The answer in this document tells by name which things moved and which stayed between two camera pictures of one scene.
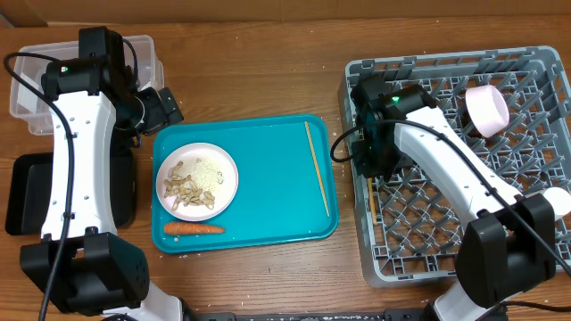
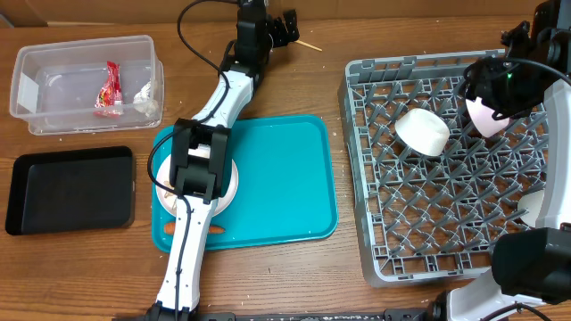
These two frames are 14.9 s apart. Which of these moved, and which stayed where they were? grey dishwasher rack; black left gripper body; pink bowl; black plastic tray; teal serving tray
Moved: black left gripper body
Stayed: pink bowl; grey dishwasher rack; teal serving tray; black plastic tray
